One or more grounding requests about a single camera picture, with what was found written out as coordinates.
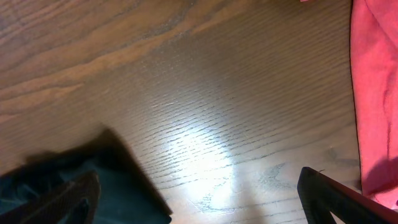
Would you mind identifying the black t-shirt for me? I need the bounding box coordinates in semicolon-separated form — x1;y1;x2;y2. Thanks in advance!
1;129;172;223

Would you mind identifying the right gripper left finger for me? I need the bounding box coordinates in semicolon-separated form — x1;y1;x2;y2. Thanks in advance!
1;171;100;224

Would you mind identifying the red t-shirt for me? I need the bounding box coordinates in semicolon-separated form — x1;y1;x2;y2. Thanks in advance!
350;0;397;210

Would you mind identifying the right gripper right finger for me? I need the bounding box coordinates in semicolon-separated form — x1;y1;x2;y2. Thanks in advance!
297;167;397;224

